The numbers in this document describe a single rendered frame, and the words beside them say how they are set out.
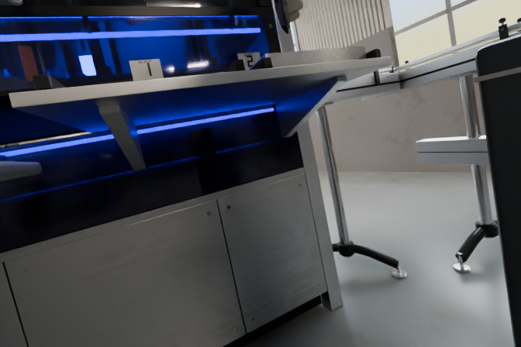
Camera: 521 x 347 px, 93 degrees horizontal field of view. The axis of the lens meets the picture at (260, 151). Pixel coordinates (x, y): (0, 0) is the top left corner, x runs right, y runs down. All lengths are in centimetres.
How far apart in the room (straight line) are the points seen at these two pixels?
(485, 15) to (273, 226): 256
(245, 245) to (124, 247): 37
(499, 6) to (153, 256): 294
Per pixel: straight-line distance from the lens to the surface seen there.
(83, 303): 93
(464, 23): 301
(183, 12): 94
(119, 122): 52
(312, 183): 100
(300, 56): 56
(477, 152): 145
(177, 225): 85
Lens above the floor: 76
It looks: 4 degrees down
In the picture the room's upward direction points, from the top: 12 degrees counter-clockwise
